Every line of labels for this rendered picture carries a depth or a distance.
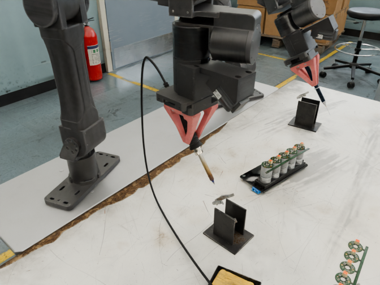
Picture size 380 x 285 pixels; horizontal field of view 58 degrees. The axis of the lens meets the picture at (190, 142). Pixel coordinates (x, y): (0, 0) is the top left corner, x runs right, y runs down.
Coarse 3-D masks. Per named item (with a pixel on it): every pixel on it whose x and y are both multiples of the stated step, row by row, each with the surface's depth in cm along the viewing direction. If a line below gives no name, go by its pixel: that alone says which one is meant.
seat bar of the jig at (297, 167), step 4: (300, 164) 81; (304, 164) 82; (296, 168) 80; (288, 172) 78; (292, 172) 80; (280, 176) 77; (284, 176) 78; (256, 180) 76; (272, 180) 76; (276, 180) 76; (260, 184) 75; (264, 184) 74; (268, 184) 75; (272, 184) 76; (264, 188) 74
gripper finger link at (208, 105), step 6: (210, 96) 55; (198, 102) 54; (204, 102) 55; (210, 102) 56; (216, 102) 57; (192, 108) 53; (198, 108) 54; (204, 108) 55; (210, 108) 57; (216, 108) 58; (186, 114) 54; (192, 114) 54; (204, 114) 58; (210, 114) 58; (204, 120) 59; (198, 126) 60; (204, 126) 60; (198, 132) 61; (198, 138) 62
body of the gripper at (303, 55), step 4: (296, 32) 89; (288, 36) 90; (284, 40) 91; (288, 40) 90; (284, 44) 92; (288, 44) 91; (316, 44) 93; (288, 48) 92; (292, 48) 91; (312, 48) 91; (288, 52) 93; (292, 52) 91; (304, 52) 87; (292, 56) 92; (296, 56) 89; (300, 56) 88; (304, 56) 88; (288, 60) 90; (292, 60) 93; (288, 64) 91
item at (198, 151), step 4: (196, 148) 61; (200, 148) 61; (196, 152) 61; (200, 152) 61; (200, 156) 61; (200, 160) 61; (204, 160) 61; (204, 164) 61; (204, 168) 61; (208, 168) 61; (208, 172) 61; (208, 176) 61; (212, 176) 61
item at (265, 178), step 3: (267, 165) 73; (261, 168) 74; (264, 168) 73; (270, 168) 73; (261, 171) 74; (264, 171) 74; (261, 174) 75; (264, 174) 74; (267, 174) 74; (270, 174) 74; (261, 177) 75; (264, 177) 74; (267, 177) 74; (270, 177) 74; (261, 180) 75; (264, 180) 75; (267, 180) 75; (270, 180) 75
